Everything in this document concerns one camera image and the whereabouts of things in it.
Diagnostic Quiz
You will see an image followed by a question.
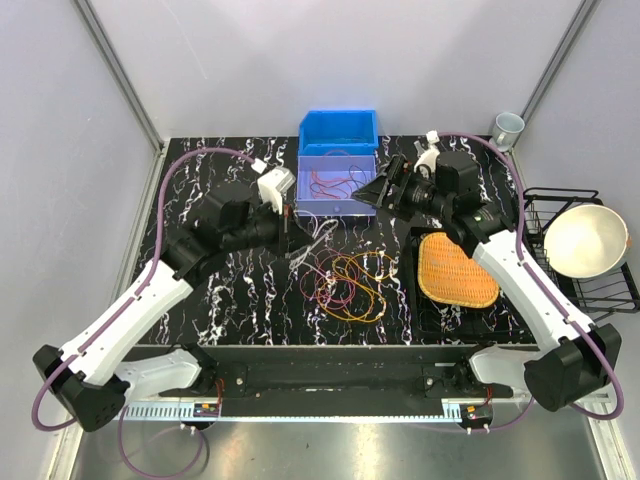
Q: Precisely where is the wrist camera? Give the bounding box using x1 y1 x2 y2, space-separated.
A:
257 167 296 214
413 140 440 178

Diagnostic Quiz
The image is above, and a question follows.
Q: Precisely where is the woven orange bamboo mat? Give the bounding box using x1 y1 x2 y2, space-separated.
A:
417 232 500 309

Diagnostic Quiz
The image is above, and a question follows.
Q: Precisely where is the yellow thin cable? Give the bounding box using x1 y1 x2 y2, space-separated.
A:
314 251 401 324

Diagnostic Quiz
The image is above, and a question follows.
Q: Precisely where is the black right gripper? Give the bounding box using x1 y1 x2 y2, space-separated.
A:
350 155 452 223

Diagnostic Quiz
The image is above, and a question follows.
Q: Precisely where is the black wire dish rack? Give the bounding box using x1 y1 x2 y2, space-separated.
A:
523 187 639 322

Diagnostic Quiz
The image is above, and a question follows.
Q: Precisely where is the pink thin cable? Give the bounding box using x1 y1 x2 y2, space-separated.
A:
298 252 366 311

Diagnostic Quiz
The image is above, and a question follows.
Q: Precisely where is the white ceramic mug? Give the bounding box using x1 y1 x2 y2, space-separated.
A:
490 112 526 152

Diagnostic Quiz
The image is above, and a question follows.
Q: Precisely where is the aluminium frame rail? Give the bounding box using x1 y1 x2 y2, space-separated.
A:
64 367 614 421

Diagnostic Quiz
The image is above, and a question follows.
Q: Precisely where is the blue plastic bin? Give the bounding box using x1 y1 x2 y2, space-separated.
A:
298 110 379 156

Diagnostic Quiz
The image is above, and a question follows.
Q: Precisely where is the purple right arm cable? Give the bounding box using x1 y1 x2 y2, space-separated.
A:
424 130 626 434

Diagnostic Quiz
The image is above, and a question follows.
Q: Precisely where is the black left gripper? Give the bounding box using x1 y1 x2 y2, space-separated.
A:
225 197 316 258

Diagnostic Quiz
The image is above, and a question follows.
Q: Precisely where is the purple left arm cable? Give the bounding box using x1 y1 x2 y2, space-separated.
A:
30 148 266 476

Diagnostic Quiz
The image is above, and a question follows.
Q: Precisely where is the black plastic tray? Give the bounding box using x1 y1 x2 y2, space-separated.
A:
400 227 534 344

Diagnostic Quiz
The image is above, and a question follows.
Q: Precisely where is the large white bowl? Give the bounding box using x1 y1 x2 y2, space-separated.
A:
543 204 632 279

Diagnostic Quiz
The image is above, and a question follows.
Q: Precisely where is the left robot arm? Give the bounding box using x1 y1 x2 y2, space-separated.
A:
33 168 312 432

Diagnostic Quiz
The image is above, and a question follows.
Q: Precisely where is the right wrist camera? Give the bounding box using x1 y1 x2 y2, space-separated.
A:
413 140 440 178

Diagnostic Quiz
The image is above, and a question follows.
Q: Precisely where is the lavender plastic tray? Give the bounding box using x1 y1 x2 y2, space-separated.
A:
296 150 377 217

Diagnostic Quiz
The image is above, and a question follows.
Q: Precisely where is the orange thin cable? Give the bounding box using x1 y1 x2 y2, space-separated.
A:
309 148 361 200

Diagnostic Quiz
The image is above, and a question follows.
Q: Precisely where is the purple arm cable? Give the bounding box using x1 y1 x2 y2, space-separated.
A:
30 148 266 476
424 130 626 434

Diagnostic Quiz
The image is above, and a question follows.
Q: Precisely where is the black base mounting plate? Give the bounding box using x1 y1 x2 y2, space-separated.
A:
124 343 515 417

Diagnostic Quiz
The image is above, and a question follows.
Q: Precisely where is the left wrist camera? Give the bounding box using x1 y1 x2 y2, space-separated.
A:
257 167 296 214

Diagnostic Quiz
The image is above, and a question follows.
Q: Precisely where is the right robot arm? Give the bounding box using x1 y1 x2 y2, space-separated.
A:
352 151 624 418

